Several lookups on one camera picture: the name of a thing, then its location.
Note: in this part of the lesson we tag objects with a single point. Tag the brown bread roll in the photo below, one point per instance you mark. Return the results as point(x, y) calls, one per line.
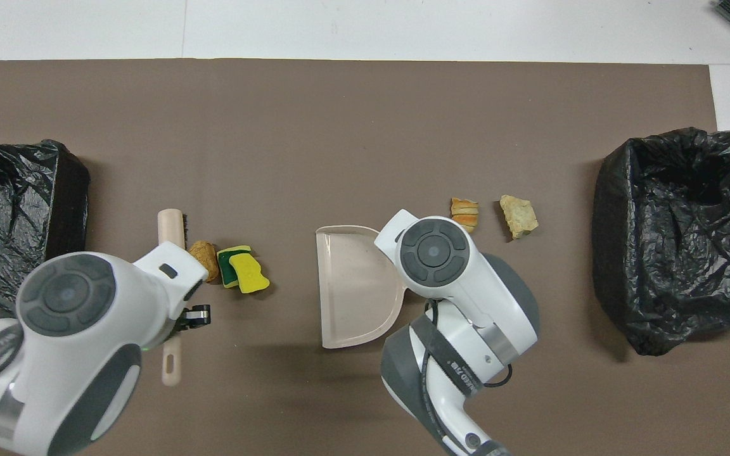
point(203, 254)

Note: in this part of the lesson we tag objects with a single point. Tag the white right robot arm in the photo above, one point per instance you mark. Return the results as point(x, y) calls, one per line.
point(435, 253)

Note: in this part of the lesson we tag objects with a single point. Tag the large pale bread chunk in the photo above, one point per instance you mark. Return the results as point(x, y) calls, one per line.
point(518, 216)

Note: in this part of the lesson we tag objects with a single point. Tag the beige hand brush black bristles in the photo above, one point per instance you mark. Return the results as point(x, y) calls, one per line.
point(170, 228)

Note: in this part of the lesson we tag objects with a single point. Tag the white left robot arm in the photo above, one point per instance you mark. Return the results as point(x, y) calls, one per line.
point(67, 297)

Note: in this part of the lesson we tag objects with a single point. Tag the plain yellow sponge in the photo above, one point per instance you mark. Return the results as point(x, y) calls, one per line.
point(252, 275)

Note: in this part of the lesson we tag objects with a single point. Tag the beige plastic dustpan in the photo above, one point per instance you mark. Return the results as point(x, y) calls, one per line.
point(352, 285)

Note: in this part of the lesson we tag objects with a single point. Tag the brown table mat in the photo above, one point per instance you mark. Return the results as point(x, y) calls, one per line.
point(339, 126)

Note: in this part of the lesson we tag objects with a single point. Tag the striped orange bread piece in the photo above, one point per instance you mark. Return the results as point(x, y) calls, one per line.
point(465, 215)

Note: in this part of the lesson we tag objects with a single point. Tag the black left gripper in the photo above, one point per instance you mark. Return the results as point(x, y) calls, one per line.
point(182, 321)

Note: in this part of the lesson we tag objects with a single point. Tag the black bag lined trash bin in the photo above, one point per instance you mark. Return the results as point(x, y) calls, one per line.
point(682, 240)
point(10, 202)

